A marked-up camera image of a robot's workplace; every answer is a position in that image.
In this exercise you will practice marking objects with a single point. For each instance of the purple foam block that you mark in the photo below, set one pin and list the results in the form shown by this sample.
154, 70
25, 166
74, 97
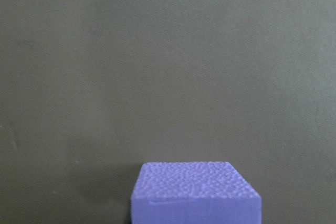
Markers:
193, 192

